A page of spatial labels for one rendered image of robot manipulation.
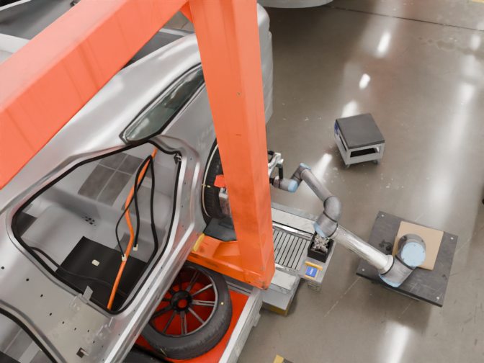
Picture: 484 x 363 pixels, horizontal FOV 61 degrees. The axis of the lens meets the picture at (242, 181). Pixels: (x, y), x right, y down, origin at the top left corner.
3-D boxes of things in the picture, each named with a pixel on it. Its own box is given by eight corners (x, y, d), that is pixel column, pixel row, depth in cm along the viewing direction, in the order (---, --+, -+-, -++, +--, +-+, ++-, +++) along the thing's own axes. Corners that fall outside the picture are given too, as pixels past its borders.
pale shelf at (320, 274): (317, 227, 315) (317, 225, 313) (338, 235, 310) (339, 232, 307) (297, 276, 292) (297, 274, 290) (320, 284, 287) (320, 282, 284)
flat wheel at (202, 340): (155, 267, 324) (148, 252, 306) (238, 274, 314) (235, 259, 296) (130, 354, 284) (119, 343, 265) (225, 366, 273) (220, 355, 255)
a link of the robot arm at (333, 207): (340, 203, 268) (299, 159, 325) (328, 217, 272) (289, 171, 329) (351, 209, 274) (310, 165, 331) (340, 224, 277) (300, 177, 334)
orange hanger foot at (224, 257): (191, 239, 308) (181, 212, 282) (255, 263, 291) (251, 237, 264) (179, 257, 299) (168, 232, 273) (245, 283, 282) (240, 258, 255)
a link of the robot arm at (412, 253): (428, 248, 287) (431, 254, 270) (413, 266, 291) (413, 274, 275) (410, 234, 290) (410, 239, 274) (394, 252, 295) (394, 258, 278)
